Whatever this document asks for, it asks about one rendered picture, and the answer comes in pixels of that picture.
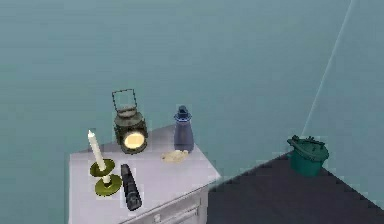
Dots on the dark green lantern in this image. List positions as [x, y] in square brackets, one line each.
[130, 131]

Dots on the white candle on green holder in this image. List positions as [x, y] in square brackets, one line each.
[101, 166]

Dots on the black flashlight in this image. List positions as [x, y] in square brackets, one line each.
[130, 191]

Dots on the white cabinet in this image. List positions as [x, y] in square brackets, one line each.
[166, 186]

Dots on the dark blue bottle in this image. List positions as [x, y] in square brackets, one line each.
[183, 135]

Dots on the green bin with lid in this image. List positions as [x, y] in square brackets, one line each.
[307, 156]

